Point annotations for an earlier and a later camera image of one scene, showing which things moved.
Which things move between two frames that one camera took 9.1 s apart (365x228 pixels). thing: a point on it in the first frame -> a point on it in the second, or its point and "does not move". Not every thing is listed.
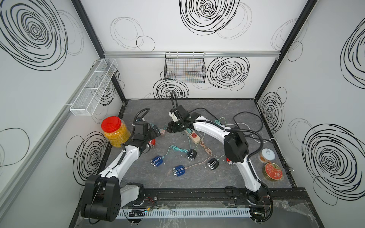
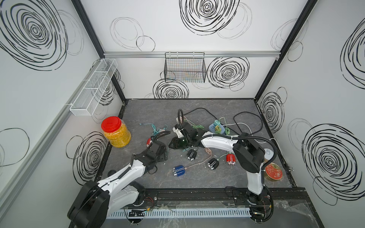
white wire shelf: (87, 101) does not move
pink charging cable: (207, 150) does not move
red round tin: (273, 171) does not move
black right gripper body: (177, 127) -> (181, 143)
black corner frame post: (83, 14) does not move
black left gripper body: (151, 134) -> (164, 156)
